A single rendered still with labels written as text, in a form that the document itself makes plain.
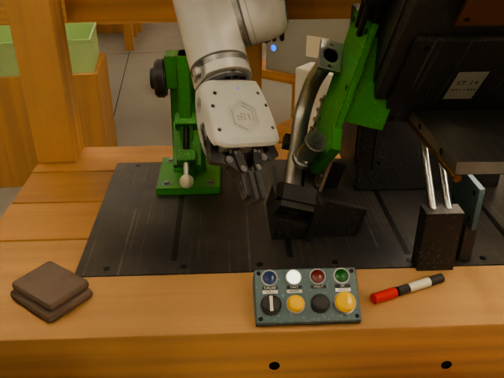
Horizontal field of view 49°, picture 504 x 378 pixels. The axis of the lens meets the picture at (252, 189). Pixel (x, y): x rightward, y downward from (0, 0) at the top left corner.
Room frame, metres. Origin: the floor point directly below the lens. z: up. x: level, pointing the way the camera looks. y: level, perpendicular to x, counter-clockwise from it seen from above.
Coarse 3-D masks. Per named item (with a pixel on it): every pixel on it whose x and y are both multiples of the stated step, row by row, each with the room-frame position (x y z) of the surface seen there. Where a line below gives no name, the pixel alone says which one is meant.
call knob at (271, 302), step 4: (268, 296) 0.61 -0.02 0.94; (272, 296) 0.61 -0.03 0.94; (276, 296) 0.61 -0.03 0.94; (264, 300) 0.60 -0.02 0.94; (268, 300) 0.60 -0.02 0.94; (272, 300) 0.60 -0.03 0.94; (276, 300) 0.60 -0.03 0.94; (264, 304) 0.60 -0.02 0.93; (268, 304) 0.60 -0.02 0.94; (272, 304) 0.60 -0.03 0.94; (276, 304) 0.60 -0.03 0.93; (264, 308) 0.60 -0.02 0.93; (268, 308) 0.59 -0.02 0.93; (272, 308) 0.59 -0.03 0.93; (276, 308) 0.59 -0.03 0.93; (268, 312) 0.59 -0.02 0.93; (272, 312) 0.59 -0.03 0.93; (276, 312) 0.59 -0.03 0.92
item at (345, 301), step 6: (342, 294) 0.61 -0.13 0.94; (348, 294) 0.61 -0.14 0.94; (336, 300) 0.61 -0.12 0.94; (342, 300) 0.60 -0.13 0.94; (348, 300) 0.60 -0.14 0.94; (354, 300) 0.61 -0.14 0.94; (336, 306) 0.60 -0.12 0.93; (342, 306) 0.60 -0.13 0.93; (348, 306) 0.60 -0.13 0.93; (354, 306) 0.60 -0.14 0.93; (348, 312) 0.60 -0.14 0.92
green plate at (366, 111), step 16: (352, 32) 0.90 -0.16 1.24; (368, 32) 0.82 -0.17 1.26; (352, 48) 0.87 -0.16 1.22; (368, 48) 0.82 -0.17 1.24; (352, 64) 0.84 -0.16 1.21; (368, 64) 0.83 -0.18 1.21; (336, 80) 0.90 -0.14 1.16; (352, 80) 0.82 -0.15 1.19; (368, 80) 0.83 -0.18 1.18; (336, 96) 0.87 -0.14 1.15; (352, 96) 0.82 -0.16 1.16; (368, 96) 0.83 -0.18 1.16; (320, 112) 0.93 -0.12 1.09; (336, 112) 0.84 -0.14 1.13; (352, 112) 0.83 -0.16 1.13; (368, 112) 0.83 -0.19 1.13; (384, 112) 0.83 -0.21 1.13; (320, 128) 0.89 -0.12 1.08
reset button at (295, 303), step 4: (292, 296) 0.61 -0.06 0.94; (296, 296) 0.61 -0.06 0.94; (300, 296) 0.61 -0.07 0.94; (288, 300) 0.61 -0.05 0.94; (292, 300) 0.60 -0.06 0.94; (296, 300) 0.60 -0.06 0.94; (300, 300) 0.60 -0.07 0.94; (288, 304) 0.60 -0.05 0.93; (292, 304) 0.60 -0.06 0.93; (296, 304) 0.60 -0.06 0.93; (300, 304) 0.60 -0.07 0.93; (292, 308) 0.59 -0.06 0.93; (296, 308) 0.59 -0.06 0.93; (300, 308) 0.59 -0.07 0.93; (296, 312) 0.60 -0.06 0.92
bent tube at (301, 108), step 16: (320, 48) 0.91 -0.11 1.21; (336, 48) 0.92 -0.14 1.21; (320, 64) 0.89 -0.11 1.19; (336, 64) 0.90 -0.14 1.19; (304, 80) 0.97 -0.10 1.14; (320, 80) 0.94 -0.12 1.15; (304, 96) 0.96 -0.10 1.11; (304, 112) 0.96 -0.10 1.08; (304, 128) 0.94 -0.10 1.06; (288, 160) 0.90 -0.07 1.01; (288, 176) 0.87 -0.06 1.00
